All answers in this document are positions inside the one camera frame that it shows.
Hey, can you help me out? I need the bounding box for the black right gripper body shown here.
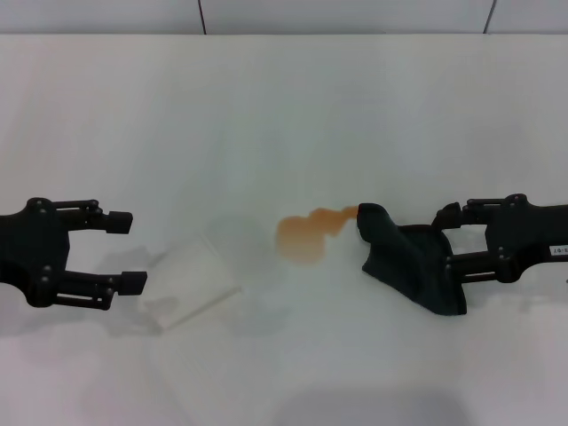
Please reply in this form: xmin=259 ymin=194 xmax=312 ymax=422
xmin=485 ymin=193 xmax=568 ymax=284

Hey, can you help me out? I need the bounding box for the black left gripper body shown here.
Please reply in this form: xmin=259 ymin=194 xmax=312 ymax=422
xmin=0 ymin=197 xmax=73 ymax=308

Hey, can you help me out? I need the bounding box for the translucent plastic cup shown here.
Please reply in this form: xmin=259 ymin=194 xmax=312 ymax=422
xmin=137 ymin=233 xmax=244 ymax=332

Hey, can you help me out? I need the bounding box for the dark blue rag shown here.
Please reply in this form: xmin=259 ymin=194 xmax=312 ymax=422
xmin=354 ymin=201 xmax=469 ymax=318

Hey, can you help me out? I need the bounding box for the brown water stain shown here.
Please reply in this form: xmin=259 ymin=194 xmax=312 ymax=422
xmin=275 ymin=204 xmax=359 ymax=268

